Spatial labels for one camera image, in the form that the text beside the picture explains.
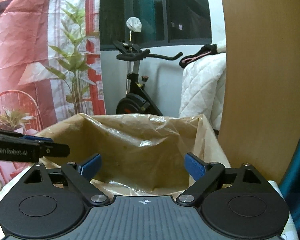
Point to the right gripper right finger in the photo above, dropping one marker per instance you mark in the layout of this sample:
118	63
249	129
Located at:
207	178

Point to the black exercise bike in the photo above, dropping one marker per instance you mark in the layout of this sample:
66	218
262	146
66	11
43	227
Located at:
136	99

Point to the dark window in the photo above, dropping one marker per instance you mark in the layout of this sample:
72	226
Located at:
164	22

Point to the wooden panel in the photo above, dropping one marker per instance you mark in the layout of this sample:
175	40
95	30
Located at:
261	113

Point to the cardboard box with plastic liner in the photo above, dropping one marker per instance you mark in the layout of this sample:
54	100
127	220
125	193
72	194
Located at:
142	155

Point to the white quilted blanket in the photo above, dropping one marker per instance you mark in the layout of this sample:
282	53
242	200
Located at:
203	87

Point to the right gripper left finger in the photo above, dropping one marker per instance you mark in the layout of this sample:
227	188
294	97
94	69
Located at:
79	176

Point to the lamp with white cover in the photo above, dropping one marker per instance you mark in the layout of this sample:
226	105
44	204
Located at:
134	25

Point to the red printed backdrop cloth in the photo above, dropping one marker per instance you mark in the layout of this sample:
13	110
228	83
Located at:
50	62

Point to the black garment on blanket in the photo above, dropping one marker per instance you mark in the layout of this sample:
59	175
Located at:
208	49

